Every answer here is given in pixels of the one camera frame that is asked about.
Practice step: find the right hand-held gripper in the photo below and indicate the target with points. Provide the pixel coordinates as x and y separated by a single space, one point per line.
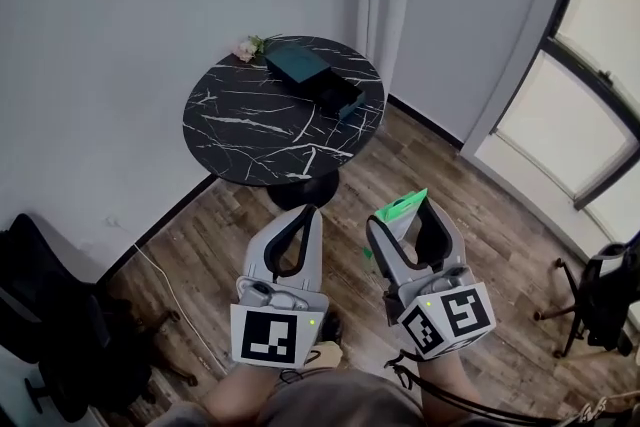
450 315

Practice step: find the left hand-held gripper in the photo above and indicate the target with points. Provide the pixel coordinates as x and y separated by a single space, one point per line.
272 337

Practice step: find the green card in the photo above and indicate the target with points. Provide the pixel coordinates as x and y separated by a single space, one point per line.
400 212

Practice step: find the dark teal drawer box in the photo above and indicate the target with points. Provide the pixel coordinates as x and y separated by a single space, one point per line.
300 65

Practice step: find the person's left forearm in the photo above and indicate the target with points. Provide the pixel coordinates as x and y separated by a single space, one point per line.
235 387

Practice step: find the person's right forearm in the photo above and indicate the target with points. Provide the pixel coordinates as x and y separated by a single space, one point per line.
447 380

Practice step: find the person's dark shoe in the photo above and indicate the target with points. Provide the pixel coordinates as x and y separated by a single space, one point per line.
331 327

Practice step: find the black marble round table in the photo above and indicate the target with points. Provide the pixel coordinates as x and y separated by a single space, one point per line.
240 125

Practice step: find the black framed window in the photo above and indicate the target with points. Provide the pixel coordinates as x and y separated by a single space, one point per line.
575 115

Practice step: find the pink flower sprig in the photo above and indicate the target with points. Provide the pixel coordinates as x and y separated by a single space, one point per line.
247 47

